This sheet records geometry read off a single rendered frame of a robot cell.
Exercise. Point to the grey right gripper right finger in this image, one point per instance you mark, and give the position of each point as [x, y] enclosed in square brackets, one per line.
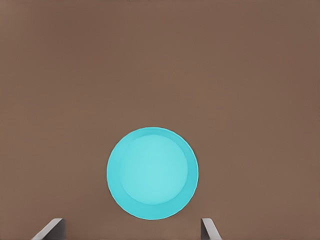
[208, 231]

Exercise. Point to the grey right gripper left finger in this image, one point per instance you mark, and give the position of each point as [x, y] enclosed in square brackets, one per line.
[53, 231]

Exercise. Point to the turquoise round plate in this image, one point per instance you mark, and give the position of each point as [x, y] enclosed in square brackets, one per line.
[152, 172]

